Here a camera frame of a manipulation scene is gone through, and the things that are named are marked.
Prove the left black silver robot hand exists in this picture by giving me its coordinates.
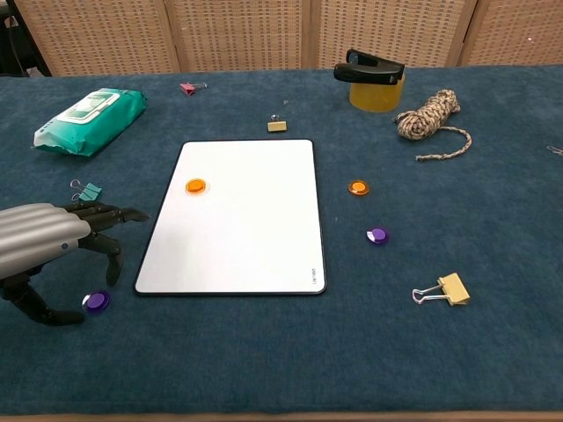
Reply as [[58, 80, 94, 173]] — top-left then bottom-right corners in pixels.
[[0, 200, 153, 327]]

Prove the purple round magnet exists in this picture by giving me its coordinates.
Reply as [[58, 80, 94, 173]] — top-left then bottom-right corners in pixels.
[[81, 289, 112, 316], [365, 226, 391, 246]]

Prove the white rectangular board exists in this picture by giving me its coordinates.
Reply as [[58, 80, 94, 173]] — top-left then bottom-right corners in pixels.
[[134, 139, 328, 297]]

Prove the teal binder clip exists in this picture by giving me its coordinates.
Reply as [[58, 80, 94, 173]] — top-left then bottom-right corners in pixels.
[[69, 178, 103, 203]]

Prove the green wet wipes pack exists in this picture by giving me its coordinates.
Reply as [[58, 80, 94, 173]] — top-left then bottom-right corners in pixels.
[[33, 87, 148, 158]]

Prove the dark blue table mat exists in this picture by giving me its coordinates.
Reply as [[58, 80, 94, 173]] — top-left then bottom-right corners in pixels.
[[0, 64, 563, 417]]

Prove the woven wooden folding screen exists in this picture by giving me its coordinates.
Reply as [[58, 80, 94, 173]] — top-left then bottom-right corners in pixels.
[[12, 0, 563, 78]]

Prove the yellow tape roll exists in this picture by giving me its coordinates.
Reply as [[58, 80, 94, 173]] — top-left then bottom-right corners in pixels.
[[348, 72, 406, 113]]

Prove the black stapler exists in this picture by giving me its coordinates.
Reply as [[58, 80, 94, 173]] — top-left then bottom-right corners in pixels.
[[333, 48, 406, 86]]

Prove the large gold binder clip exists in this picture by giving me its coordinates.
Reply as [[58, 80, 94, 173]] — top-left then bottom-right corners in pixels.
[[412, 272, 472, 307]]

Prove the beige braided rope bundle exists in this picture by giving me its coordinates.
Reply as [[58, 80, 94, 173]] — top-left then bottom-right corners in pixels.
[[393, 89, 473, 163]]

